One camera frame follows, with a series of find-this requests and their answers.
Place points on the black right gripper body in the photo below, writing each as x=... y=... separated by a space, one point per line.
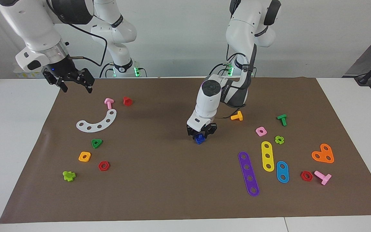
x=60 y=67

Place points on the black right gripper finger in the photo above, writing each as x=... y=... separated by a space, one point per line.
x=87 y=78
x=56 y=80

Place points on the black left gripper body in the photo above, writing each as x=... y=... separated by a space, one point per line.
x=201 y=129

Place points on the blue square nut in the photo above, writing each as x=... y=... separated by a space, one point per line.
x=202 y=140

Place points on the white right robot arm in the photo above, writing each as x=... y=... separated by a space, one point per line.
x=31 y=25

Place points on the white box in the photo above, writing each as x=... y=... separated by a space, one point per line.
x=27 y=75

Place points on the pink plastic bolt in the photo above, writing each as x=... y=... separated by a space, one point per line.
x=325 y=178
x=109 y=103

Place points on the orange plastic bolt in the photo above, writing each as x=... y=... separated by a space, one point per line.
x=238 y=116

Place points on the purple four-hole plate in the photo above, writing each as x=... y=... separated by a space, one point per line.
x=245 y=161

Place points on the red plastic bolt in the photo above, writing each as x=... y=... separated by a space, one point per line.
x=127 y=101

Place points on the brown table mat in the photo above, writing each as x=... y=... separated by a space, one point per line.
x=172 y=180

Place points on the white curved five-hole plate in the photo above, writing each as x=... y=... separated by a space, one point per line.
x=103 y=123

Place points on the pink square nut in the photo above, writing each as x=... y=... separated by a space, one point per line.
x=264 y=132

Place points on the yellow three-hole plate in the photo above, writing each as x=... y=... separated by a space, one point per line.
x=267 y=150

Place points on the green triangle nut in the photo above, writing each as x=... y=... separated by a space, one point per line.
x=93 y=145

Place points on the lime green cross nut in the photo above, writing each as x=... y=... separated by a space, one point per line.
x=282 y=140

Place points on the dark green plastic bolt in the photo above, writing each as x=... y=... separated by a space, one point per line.
x=283 y=120

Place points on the orange square nut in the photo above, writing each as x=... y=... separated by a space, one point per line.
x=80 y=158

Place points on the blue two-hole plate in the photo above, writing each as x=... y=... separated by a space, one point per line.
x=282 y=172

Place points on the red hexagon nut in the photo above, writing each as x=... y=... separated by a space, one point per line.
x=100 y=167
x=302 y=176

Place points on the lime green cross-head bolt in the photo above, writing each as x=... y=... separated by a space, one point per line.
x=69 y=176

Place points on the orange heart plate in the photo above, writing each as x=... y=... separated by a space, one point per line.
x=323 y=155

